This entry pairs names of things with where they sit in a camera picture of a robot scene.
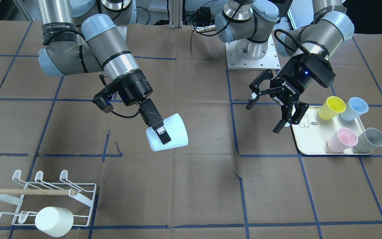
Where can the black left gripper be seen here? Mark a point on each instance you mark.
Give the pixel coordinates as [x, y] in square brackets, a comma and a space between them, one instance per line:
[288, 81]

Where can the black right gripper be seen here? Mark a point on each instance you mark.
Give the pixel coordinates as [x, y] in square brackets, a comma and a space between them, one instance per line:
[134, 86]

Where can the light blue plastic cup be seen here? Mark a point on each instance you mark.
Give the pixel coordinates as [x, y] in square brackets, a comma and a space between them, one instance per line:
[176, 130]

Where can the white plastic cup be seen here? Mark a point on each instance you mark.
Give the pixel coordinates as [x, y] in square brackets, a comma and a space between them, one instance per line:
[54, 221]

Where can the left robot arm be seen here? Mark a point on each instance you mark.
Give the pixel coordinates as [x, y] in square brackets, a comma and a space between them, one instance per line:
[309, 48]

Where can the yellow plastic cup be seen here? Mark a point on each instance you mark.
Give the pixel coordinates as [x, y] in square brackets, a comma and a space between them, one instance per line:
[331, 108]

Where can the pink plastic cup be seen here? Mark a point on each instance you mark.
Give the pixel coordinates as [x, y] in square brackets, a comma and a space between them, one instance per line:
[342, 139]

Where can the grey plastic cup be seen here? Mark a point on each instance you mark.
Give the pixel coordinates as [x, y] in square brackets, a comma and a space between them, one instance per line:
[369, 140]

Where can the beige plastic tray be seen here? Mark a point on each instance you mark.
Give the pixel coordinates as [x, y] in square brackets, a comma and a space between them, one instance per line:
[312, 134]

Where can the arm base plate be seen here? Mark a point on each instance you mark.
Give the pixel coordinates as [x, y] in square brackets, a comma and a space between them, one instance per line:
[123, 32]
[246, 55]

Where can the white wire cup rack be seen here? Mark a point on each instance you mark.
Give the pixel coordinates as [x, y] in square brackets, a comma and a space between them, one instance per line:
[61, 192]

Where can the aluminium frame post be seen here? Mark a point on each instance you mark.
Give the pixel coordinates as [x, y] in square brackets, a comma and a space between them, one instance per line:
[175, 13]

